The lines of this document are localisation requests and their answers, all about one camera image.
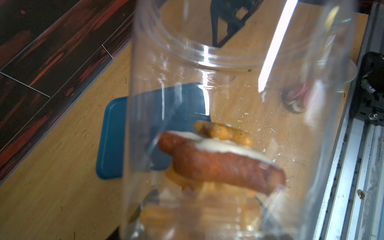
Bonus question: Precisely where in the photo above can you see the clear jar with pink cookies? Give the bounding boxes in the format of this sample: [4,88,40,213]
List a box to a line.
[282,83,313,114]

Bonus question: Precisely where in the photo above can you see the aluminium front rail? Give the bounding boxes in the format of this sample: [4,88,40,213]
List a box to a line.
[311,2,384,240]

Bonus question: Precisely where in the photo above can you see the yellow swirl cookie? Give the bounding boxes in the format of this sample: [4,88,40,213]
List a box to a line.
[194,121,254,147]

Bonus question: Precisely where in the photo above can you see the teal plastic tray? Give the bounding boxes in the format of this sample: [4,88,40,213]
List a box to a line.
[96,83,211,180]

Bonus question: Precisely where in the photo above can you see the brown iced star cookie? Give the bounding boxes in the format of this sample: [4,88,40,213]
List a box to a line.
[158,131,286,196]

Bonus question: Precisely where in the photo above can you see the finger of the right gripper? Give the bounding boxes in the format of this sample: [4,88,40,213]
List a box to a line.
[210,0,263,48]

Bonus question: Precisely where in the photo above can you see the clear jar with star cookies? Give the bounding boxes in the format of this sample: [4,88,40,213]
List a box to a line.
[120,1,356,240]

